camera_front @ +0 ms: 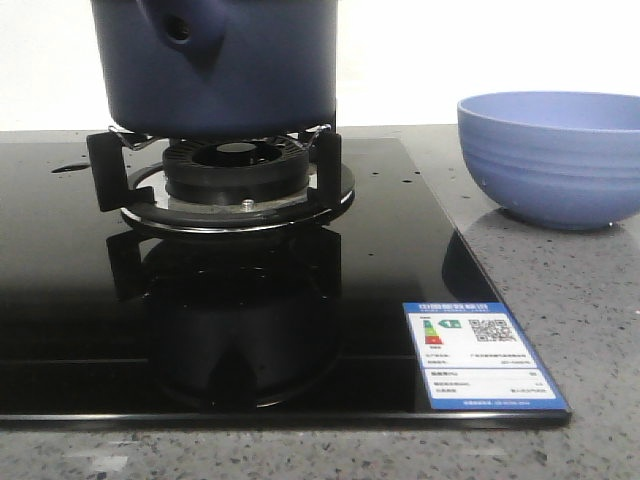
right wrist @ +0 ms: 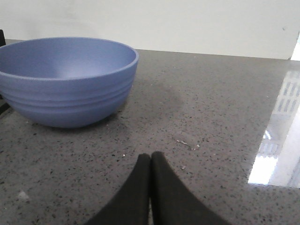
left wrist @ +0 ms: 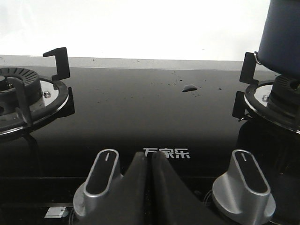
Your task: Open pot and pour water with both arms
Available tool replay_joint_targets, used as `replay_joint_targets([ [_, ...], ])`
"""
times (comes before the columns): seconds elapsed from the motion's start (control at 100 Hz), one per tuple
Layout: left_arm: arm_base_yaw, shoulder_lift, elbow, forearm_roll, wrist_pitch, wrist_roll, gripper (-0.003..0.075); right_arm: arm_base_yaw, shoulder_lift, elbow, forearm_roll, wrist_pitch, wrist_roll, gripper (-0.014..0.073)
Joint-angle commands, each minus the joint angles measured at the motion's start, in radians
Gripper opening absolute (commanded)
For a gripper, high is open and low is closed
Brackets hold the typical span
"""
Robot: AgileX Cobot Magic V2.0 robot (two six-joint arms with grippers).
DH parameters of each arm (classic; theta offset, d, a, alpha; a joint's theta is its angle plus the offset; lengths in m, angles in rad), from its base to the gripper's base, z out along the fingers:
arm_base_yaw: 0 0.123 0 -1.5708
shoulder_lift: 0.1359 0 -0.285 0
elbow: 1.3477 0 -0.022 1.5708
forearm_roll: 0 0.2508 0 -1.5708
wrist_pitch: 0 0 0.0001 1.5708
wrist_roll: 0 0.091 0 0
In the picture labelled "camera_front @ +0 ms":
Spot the dark blue cooking pot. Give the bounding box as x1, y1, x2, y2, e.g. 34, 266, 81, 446
91, 1, 338, 138

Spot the light blue ceramic bowl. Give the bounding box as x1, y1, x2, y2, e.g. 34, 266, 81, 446
457, 91, 639, 230

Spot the black metal pot support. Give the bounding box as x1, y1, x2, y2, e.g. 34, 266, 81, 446
86, 122, 354, 223

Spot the black gas burner head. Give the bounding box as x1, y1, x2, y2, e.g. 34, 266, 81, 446
162, 138, 309, 205

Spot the blue energy efficiency label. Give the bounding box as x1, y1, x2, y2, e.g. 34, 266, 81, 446
403, 302, 568, 411

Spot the black glass gas stove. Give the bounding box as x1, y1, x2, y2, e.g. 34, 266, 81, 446
1, 138, 571, 429

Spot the chrome burner drip ring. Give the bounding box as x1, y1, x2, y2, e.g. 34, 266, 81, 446
119, 162, 357, 236

